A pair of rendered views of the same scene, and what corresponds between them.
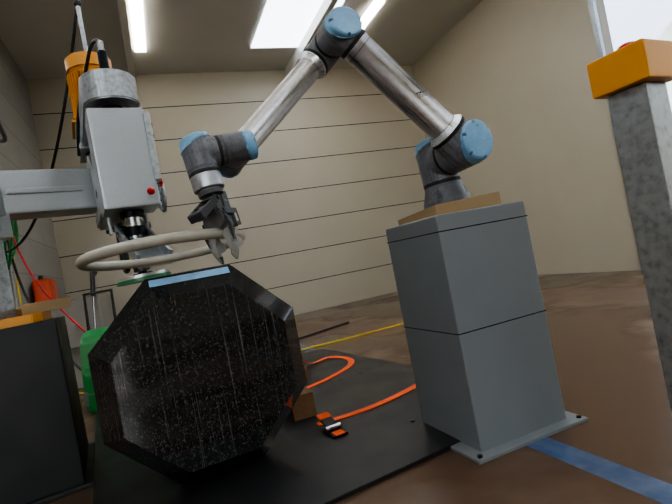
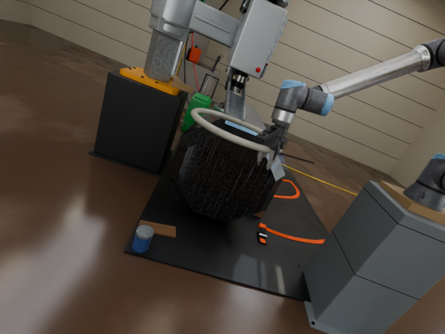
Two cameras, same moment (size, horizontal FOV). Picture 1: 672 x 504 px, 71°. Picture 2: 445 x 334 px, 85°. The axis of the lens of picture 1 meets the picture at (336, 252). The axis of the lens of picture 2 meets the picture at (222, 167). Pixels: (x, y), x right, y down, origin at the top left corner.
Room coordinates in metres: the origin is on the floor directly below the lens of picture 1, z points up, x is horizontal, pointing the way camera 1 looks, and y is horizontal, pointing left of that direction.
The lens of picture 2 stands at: (0.29, 0.15, 1.17)
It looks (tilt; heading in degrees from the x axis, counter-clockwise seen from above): 23 degrees down; 17
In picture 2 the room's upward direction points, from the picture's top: 23 degrees clockwise
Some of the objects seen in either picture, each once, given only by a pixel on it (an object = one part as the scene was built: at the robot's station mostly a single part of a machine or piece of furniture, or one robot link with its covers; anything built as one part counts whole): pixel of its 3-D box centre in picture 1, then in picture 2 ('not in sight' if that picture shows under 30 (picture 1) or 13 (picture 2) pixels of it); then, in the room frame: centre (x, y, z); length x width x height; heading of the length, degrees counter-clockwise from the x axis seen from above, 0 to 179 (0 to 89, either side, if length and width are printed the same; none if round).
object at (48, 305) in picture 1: (46, 306); (182, 86); (2.23, 1.41, 0.81); 0.20 x 0.10 x 0.05; 125
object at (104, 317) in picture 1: (81, 339); (197, 86); (5.03, 2.87, 0.43); 1.30 x 0.62 x 0.86; 21
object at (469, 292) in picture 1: (470, 318); (370, 260); (1.89, -0.48, 0.43); 0.50 x 0.50 x 0.85; 21
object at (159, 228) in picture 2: not in sight; (157, 228); (1.46, 0.77, 0.02); 0.25 x 0.10 x 0.01; 126
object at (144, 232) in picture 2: not in sight; (142, 238); (1.27, 0.74, 0.08); 0.10 x 0.10 x 0.13
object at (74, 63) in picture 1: (97, 95); not in sight; (2.57, 1.14, 1.90); 0.31 x 0.28 x 0.40; 119
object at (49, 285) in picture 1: (46, 291); (195, 54); (4.84, 3.02, 1.00); 0.50 x 0.22 x 0.33; 21
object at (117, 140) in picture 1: (121, 171); (251, 42); (2.06, 0.86, 1.33); 0.36 x 0.22 x 0.45; 29
